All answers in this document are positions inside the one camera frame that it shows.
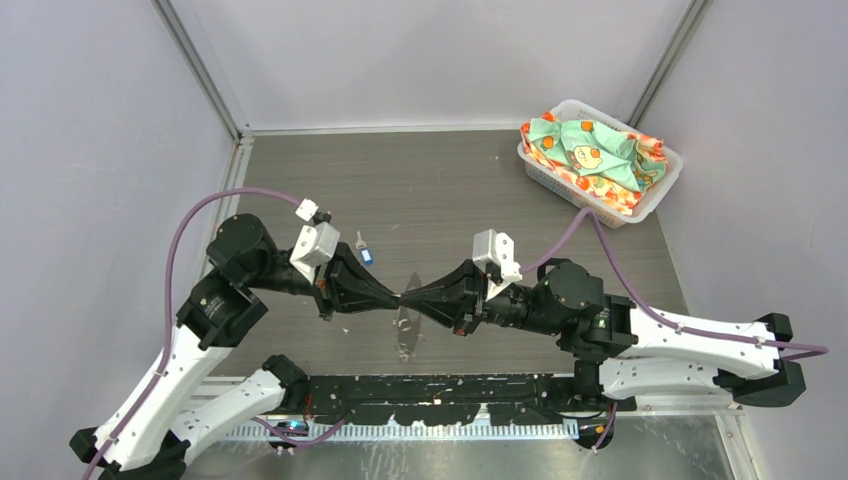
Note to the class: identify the colourful printed cloth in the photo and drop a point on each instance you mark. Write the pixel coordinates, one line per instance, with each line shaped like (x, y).
(616, 167)

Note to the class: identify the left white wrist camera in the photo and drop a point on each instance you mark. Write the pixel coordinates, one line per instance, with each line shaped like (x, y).
(314, 247)

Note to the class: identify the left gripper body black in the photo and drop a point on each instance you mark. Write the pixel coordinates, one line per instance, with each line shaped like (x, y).
(322, 285)

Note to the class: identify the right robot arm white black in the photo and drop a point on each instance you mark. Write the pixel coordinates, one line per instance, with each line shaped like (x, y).
(620, 349)

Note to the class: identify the blue capped key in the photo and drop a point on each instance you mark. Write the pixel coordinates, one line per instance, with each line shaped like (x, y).
(364, 250)

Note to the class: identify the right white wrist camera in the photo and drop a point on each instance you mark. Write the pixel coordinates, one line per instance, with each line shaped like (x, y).
(493, 255)

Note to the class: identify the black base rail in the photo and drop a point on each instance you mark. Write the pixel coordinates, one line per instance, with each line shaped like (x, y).
(438, 400)

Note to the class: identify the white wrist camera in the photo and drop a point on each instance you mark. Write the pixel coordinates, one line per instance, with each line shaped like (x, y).
(493, 255)
(314, 247)

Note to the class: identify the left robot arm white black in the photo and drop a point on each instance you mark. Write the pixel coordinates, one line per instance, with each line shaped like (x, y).
(152, 436)

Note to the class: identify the white plastic basket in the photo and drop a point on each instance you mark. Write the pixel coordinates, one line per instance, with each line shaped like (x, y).
(573, 110)

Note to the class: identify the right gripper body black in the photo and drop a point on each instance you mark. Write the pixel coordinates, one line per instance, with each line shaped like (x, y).
(477, 307)

